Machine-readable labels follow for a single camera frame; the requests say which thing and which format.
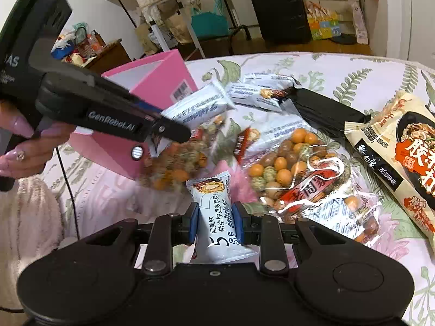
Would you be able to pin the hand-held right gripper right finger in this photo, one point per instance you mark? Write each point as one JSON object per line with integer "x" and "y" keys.
{"x": 238, "y": 225}

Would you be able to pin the black packet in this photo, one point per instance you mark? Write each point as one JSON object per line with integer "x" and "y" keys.
{"x": 326, "y": 112}

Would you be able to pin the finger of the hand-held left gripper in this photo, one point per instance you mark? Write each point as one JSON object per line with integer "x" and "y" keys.
{"x": 170, "y": 130}
{"x": 146, "y": 108}

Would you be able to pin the clear peanut bag red label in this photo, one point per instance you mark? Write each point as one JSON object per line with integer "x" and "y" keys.
{"x": 299, "y": 176}

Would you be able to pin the colourful gift bag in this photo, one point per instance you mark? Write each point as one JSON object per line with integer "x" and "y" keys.
{"x": 323, "y": 25}

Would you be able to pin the wooden nightstand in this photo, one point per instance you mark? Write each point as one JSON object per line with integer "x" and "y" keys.
{"x": 108, "y": 57}

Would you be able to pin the teal tote bag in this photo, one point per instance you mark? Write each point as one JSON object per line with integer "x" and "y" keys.
{"x": 209, "y": 23}

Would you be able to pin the white plastic bag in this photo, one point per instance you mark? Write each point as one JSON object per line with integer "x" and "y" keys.
{"x": 360, "y": 23}

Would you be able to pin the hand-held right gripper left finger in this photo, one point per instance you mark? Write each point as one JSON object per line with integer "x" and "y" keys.
{"x": 193, "y": 225}

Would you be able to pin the white snack bar packet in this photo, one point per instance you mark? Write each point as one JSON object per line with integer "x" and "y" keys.
{"x": 217, "y": 217}
{"x": 198, "y": 103}
{"x": 258, "y": 88}

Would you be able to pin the black suitcase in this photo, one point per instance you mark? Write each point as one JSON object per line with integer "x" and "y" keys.
{"x": 280, "y": 10}

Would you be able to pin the brown paper bag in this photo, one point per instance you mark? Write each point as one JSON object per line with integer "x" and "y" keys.
{"x": 180, "y": 29}

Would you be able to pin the instant noodle packet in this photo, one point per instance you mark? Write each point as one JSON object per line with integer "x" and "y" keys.
{"x": 401, "y": 156}

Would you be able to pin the dark floor mat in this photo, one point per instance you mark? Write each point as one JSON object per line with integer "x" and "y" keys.
{"x": 343, "y": 39}

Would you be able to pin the person's left hand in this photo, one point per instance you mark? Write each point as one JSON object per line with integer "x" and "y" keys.
{"x": 23, "y": 152}

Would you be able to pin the clear coated peanut bag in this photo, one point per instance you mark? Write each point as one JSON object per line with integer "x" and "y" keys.
{"x": 183, "y": 163}

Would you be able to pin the pink cardboard box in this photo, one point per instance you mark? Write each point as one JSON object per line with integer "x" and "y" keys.
{"x": 159, "y": 74}

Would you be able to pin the blue plush toy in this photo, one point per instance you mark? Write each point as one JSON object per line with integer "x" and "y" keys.
{"x": 63, "y": 49}

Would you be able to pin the white metal frame table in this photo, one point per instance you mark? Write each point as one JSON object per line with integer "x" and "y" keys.
{"x": 154, "y": 23}

